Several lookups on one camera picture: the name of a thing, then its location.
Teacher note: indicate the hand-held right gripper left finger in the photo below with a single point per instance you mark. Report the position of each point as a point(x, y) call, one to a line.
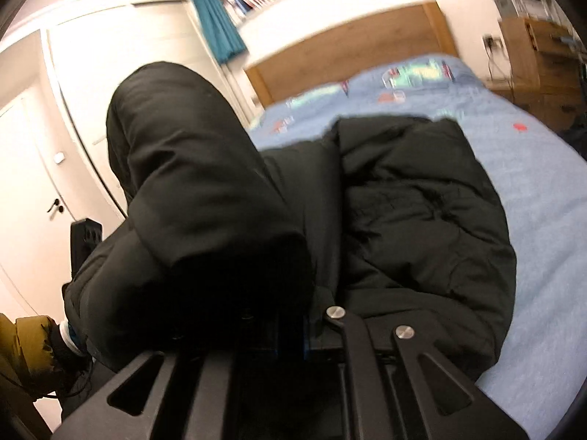
point(202, 398)

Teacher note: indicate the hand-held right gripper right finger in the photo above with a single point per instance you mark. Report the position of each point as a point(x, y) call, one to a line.
point(357, 353)

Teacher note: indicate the black puffer coat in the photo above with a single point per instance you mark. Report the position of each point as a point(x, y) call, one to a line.
point(206, 192)

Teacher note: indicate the person's left forearm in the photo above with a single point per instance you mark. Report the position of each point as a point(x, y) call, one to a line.
point(27, 348)

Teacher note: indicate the white door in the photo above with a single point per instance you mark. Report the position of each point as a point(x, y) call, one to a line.
point(27, 169)

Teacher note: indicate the white wardrobe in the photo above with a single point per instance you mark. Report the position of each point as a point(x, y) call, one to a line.
point(137, 41)

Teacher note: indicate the bed with blue patterned duvet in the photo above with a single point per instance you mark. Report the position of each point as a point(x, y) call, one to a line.
point(541, 220)

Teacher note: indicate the teal curtain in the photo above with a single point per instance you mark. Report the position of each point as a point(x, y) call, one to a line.
point(218, 23)

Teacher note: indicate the wooden headboard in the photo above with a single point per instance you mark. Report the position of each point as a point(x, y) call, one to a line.
point(348, 50)

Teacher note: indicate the wooden nightstand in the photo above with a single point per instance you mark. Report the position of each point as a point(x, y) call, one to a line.
point(536, 68)

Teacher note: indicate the white printer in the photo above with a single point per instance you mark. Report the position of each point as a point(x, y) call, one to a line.
point(518, 0)

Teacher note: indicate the white wall switch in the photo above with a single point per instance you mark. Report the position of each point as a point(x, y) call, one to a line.
point(58, 157)

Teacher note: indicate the wall socket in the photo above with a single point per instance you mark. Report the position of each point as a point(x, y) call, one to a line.
point(494, 42)

